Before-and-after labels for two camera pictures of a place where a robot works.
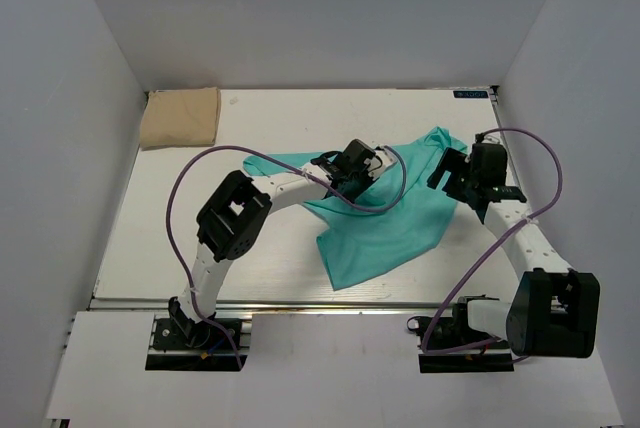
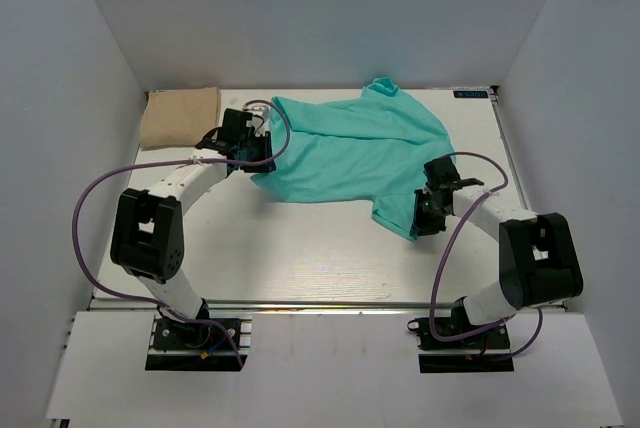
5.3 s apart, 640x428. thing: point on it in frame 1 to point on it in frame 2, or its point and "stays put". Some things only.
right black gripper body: x=470 y=180 to x=427 y=217
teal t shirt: x=404 y=218 to x=373 y=149
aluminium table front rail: x=279 y=305 stays put
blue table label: x=471 y=94 stays put
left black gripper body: x=359 y=182 to x=257 y=146
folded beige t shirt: x=181 y=117 stays put
